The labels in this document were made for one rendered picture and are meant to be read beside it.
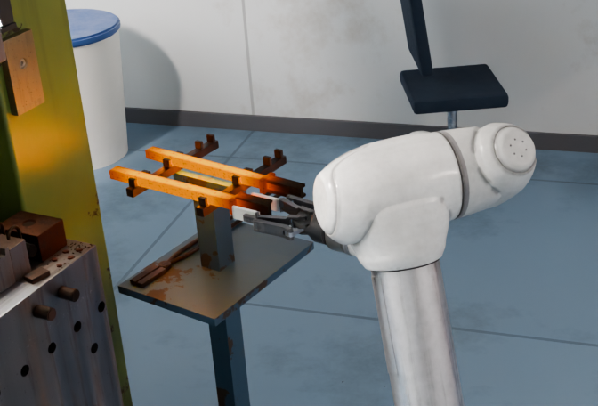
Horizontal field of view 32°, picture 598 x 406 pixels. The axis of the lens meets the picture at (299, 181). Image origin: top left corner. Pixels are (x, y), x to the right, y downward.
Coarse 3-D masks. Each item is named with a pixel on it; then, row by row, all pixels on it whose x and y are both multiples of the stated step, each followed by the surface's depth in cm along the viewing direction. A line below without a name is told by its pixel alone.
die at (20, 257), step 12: (0, 240) 213; (12, 240) 212; (24, 240) 213; (12, 252) 210; (24, 252) 213; (0, 264) 207; (12, 264) 211; (24, 264) 214; (0, 276) 208; (12, 276) 211; (0, 288) 208
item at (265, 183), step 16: (160, 160) 249; (176, 160) 245; (192, 160) 243; (208, 160) 242; (224, 176) 237; (240, 176) 234; (256, 176) 233; (272, 176) 231; (272, 192) 230; (288, 192) 228
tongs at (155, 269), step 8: (232, 216) 273; (232, 224) 269; (192, 240) 262; (184, 248) 259; (192, 248) 258; (176, 256) 256; (184, 256) 255; (160, 264) 252; (168, 264) 251; (144, 272) 249; (152, 272) 248; (160, 272) 249; (136, 280) 246; (144, 280) 245; (152, 280) 247
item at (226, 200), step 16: (112, 176) 241; (128, 176) 238; (144, 176) 237; (160, 176) 236; (176, 192) 231; (192, 192) 228; (208, 192) 227; (224, 192) 226; (240, 192) 224; (256, 208) 220
